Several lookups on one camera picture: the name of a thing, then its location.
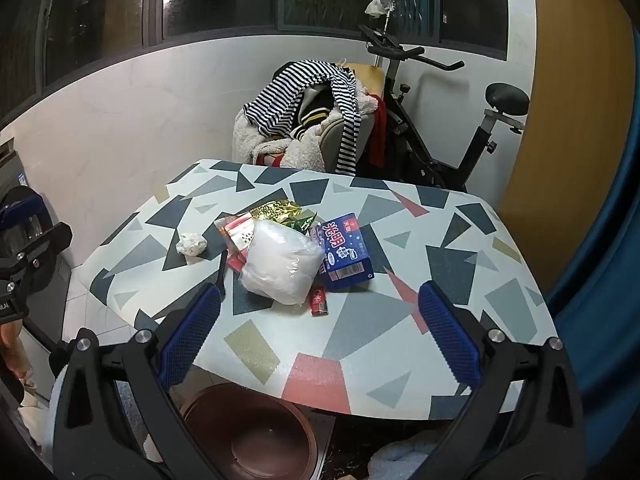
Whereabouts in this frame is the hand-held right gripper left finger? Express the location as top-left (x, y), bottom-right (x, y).
top-left (52, 282), bottom-right (226, 480)

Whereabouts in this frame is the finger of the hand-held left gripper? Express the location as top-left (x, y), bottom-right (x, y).
top-left (10, 221), bottom-right (74, 286)
top-left (0, 187), bottom-right (45, 231)

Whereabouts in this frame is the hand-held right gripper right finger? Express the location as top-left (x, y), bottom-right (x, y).
top-left (417, 280), bottom-right (586, 480)

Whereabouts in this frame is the black plastic spork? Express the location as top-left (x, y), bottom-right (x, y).
top-left (214, 249), bottom-right (229, 291)

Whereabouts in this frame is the white tissue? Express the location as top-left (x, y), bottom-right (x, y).
top-left (175, 232), bottom-right (208, 257)

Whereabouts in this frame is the white plastic bag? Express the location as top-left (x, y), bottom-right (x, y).
top-left (239, 220), bottom-right (326, 307)

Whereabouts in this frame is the brown round bin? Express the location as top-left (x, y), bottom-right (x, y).
top-left (177, 382), bottom-right (321, 480)

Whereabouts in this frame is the blue carton box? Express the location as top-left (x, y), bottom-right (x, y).
top-left (310, 211), bottom-right (375, 292)

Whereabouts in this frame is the gold green foil wrapper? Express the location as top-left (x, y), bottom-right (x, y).
top-left (250, 200), bottom-right (321, 233)

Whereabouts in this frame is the person's left forearm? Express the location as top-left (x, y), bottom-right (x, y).
top-left (17, 345), bottom-right (71, 473)

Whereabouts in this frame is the person's left hand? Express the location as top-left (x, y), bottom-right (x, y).
top-left (0, 317), bottom-right (23, 381)

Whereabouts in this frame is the light blue fluffy robe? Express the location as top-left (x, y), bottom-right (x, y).
top-left (367, 427), bottom-right (453, 480)

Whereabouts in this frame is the black exercise bike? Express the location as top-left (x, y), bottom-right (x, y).
top-left (357, 15), bottom-right (531, 193)

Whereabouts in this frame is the white fluffy blanket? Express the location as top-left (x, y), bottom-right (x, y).
top-left (232, 80), bottom-right (381, 173)

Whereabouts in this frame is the red cloth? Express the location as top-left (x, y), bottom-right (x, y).
top-left (370, 95), bottom-right (388, 166)

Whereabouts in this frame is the dark jacket with yellow stripe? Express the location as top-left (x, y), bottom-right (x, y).
top-left (290, 82), bottom-right (346, 141)

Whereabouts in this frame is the black white striped shirt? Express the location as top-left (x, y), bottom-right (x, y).
top-left (243, 60), bottom-right (363, 177)

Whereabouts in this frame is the wooden chair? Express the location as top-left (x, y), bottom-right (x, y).
top-left (255, 62), bottom-right (388, 176)

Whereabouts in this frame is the wooden door panel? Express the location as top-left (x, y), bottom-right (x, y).
top-left (497, 0), bottom-right (636, 266)

